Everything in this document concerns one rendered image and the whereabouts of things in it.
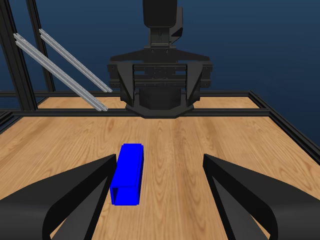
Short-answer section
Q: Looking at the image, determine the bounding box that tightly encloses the blue hollow socket block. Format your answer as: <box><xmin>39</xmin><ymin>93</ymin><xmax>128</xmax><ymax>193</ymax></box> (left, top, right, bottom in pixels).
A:
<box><xmin>109</xmin><ymin>143</ymin><xmax>145</xmax><ymax>207</ymax></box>

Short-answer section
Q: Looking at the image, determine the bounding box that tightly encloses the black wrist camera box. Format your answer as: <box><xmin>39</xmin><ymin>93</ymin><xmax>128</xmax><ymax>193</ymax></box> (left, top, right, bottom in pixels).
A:
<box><xmin>142</xmin><ymin>0</ymin><xmax>179</xmax><ymax>48</ymax></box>

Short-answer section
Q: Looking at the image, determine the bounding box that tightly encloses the silver aluminium rail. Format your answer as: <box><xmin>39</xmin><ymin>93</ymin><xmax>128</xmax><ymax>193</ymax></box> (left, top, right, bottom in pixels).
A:
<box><xmin>39</xmin><ymin>28</ymin><xmax>113</xmax><ymax>93</ymax></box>
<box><xmin>13</xmin><ymin>32</ymin><xmax>109</xmax><ymax>112</ymax></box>

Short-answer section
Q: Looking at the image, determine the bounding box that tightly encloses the black table frame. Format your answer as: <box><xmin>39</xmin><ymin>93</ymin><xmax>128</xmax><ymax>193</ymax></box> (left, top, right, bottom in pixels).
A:
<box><xmin>0</xmin><ymin>0</ymin><xmax>320</xmax><ymax>166</ymax></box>

